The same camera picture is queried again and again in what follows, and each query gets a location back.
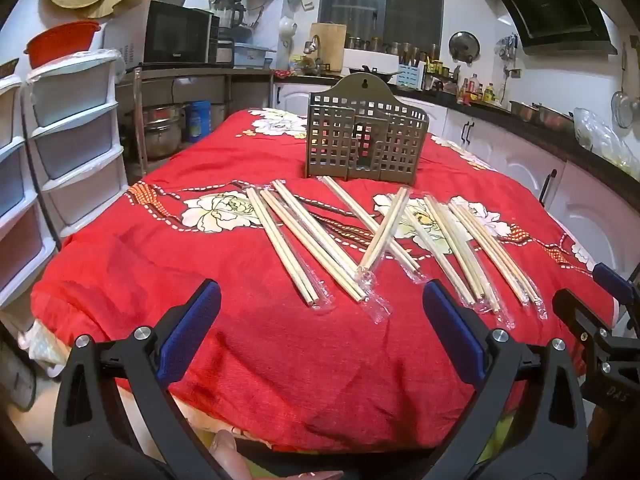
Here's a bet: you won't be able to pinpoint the row of windowsill jars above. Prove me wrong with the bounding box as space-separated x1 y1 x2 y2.
345 35 441 61

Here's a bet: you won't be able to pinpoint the blue dish basin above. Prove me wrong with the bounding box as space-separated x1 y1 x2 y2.
234 42 276 68

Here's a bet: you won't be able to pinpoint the black and white microwave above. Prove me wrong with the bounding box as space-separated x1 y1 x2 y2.
102 0 221 68

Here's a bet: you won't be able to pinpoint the person's left hand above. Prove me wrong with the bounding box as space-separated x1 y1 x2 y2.
210 430 346 480

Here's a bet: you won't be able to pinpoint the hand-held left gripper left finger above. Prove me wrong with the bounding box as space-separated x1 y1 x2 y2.
52 279 223 480

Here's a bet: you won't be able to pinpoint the black wok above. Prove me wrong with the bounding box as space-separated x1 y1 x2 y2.
350 64 401 86

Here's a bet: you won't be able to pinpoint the grey plastic grid utensil holder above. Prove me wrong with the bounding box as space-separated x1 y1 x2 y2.
305 74 430 187

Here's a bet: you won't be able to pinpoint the steel pot with lid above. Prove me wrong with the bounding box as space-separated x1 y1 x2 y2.
537 105 576 133

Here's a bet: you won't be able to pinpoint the blue canister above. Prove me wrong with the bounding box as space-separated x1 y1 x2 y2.
186 100 212 142

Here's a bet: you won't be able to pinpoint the white plastic drawer unit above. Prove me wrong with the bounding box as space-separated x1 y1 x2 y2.
0 75 56 311
27 49 128 238

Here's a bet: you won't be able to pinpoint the black spice rack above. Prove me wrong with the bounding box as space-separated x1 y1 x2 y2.
425 57 458 93

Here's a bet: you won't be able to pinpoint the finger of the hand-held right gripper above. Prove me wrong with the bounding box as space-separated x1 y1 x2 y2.
593 262 640 308
552 288 618 348

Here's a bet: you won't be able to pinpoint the dark framed window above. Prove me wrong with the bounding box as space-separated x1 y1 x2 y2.
320 0 446 58

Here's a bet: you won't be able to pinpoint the cluster of condiment bottles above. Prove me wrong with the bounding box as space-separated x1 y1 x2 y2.
457 77 506 106

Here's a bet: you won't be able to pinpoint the black range hood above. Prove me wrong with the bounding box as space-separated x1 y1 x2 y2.
487 0 618 56

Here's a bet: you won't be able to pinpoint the red plastic basin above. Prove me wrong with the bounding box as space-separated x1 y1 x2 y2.
24 20 101 68

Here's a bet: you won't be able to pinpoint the white countertop box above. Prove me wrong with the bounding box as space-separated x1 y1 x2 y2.
344 49 401 73

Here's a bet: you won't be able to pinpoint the large steel steamer pot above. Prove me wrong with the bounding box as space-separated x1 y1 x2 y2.
125 104 186 161

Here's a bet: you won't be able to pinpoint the metal sink faucet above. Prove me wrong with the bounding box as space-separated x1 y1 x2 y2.
305 35 326 73

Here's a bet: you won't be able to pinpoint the wooden cutting board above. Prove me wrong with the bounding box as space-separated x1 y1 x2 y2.
310 22 347 73

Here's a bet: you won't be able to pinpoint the bunch of chopsticks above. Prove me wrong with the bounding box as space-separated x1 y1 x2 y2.
245 175 548 331

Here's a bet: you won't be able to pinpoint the steel bowl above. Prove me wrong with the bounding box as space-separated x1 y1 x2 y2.
510 101 541 121

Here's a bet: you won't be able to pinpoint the hanging wire strainer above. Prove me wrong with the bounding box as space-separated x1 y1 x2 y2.
611 87 640 128

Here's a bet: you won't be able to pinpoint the hanging metal utensils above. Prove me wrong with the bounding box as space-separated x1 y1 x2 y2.
497 34 521 61

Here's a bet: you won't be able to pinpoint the black blender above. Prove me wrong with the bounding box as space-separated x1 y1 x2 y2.
212 0 246 63

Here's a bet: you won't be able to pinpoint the clear plastic bag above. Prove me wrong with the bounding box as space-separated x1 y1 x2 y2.
574 107 640 181

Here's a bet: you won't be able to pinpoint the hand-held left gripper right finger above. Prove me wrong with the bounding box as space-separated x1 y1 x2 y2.
422 280 588 480

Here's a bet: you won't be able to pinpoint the red floral blanket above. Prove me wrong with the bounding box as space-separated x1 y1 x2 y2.
30 107 618 453

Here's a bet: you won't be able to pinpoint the wooden storage shelf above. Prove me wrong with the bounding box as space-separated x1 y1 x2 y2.
117 62 273 176

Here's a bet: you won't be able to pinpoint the white and blue knife block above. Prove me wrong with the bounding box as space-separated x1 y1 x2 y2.
397 62 426 91

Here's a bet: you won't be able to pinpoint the dark pot lid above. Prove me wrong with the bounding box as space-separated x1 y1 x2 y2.
448 31 481 65

